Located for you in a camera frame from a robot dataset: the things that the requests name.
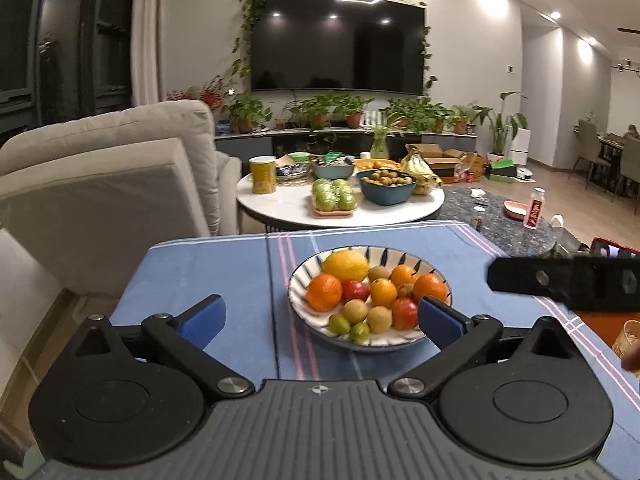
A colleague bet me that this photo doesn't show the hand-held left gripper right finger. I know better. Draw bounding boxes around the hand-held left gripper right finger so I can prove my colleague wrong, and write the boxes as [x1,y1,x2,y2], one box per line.
[389,296,578,401]

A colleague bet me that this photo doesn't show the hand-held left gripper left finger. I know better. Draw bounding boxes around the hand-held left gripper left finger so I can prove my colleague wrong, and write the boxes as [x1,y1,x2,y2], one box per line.
[65,295,257,397]

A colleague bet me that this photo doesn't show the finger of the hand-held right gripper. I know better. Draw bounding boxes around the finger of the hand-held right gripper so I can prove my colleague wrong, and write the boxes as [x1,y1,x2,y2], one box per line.
[487,256,576,306]

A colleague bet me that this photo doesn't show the red-green apple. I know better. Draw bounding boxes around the red-green apple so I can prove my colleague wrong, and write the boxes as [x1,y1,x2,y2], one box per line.
[391,297,420,331]

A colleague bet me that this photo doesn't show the white leaf-striped plate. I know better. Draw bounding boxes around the white leaf-striped plate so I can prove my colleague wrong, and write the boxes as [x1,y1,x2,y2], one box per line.
[288,245,453,353]

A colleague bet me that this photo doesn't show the yellow lemon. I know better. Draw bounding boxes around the yellow lemon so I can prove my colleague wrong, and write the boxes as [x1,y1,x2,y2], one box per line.
[320,249,370,284]

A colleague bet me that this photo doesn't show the phone in red case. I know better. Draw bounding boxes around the phone in red case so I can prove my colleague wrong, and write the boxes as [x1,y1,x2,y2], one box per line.
[591,236,640,261]

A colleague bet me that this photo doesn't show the dark marble round table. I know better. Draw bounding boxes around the dark marble round table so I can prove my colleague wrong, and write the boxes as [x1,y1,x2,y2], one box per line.
[442,187,557,258]

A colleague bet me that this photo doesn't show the blue striped tablecloth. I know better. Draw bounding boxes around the blue striped tablecloth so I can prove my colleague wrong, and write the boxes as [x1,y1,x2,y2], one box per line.
[107,220,640,480]

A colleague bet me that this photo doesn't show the glass mug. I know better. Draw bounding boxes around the glass mug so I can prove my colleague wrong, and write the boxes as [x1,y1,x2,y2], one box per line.
[612,319,640,361]

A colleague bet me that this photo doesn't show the white printed paper bag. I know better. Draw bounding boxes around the white printed paper bag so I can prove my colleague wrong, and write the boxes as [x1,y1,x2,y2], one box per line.
[549,214,591,257]

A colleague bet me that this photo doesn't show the white bottle with red label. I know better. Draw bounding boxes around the white bottle with red label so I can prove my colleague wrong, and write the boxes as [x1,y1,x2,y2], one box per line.
[523,187,547,230]

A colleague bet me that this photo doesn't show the green box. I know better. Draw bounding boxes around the green box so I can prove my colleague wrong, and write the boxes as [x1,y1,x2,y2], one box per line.
[487,160,517,183]

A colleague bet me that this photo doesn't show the grey dining chair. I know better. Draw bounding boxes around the grey dining chair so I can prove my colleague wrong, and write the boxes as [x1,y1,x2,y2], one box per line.
[612,137,640,203]
[570,119,608,191]

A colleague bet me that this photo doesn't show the dining table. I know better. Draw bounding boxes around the dining table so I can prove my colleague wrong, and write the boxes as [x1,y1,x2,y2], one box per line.
[597,135,623,181]

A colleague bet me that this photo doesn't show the dark blue bowl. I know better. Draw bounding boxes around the dark blue bowl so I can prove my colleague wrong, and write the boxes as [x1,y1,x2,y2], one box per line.
[358,172,418,207]

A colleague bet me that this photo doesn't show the white round table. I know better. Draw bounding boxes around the white round table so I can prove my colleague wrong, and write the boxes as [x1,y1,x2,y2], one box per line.
[236,167,446,231]

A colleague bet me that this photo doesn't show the banana bunch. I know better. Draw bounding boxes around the banana bunch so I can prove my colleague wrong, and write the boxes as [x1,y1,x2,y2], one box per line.
[400,151,445,196]

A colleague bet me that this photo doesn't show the open cardboard box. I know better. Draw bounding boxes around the open cardboard box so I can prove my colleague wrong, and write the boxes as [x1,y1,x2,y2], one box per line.
[405,143,476,183]

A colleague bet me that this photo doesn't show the pile of longans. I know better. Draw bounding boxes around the pile of longans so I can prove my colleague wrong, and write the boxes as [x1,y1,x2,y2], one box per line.
[362,170,413,187]

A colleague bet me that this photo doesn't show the yellow can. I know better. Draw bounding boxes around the yellow can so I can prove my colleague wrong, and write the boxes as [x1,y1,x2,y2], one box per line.
[249,156,278,196]

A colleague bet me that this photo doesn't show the tall leafy floor plant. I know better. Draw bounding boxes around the tall leafy floor plant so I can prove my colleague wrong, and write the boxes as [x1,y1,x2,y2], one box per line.
[472,91,530,157]

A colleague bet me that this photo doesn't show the beige armchair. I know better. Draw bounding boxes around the beige armchair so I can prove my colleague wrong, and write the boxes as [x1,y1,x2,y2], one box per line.
[0,99,243,301]

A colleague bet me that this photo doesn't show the wrapped tray of green apples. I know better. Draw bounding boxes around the wrapped tray of green apples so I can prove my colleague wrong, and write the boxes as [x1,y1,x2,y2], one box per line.
[311,178,359,218]

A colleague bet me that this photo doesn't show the yellow basket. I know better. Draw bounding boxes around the yellow basket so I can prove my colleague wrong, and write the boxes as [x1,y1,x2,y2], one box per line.
[354,158,403,172]

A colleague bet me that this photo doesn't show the potted green plant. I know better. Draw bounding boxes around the potted green plant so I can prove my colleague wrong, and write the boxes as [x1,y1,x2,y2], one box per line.
[340,92,376,129]
[226,93,274,134]
[427,102,453,134]
[386,97,436,133]
[450,104,479,136]
[286,92,343,129]

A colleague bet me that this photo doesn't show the dark snack packets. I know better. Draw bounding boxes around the dark snack packets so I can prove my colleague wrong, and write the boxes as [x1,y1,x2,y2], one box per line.
[276,162,313,181]

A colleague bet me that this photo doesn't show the teal bowl with snacks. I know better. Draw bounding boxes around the teal bowl with snacks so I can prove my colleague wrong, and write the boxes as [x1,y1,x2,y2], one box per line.
[310,157,357,180]

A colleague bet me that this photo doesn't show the glass vase with green plant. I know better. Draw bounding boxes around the glass vase with green plant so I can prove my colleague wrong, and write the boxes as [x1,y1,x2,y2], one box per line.
[365,110,408,160]

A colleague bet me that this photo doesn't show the dark television cabinet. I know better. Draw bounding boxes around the dark television cabinet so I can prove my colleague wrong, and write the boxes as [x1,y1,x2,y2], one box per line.
[215,125,478,161]

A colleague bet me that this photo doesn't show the red berry bouquet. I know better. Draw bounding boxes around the red berry bouquet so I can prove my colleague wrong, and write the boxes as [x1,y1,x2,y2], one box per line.
[167,76,226,111]

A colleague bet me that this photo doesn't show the white curtain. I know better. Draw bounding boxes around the white curtain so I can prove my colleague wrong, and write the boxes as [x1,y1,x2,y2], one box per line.
[129,0,173,111]

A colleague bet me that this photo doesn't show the dark window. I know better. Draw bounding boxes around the dark window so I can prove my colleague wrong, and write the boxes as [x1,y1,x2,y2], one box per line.
[0,0,138,131]

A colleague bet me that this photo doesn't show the wall television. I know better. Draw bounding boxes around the wall television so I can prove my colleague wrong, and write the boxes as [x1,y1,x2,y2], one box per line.
[249,0,427,97]

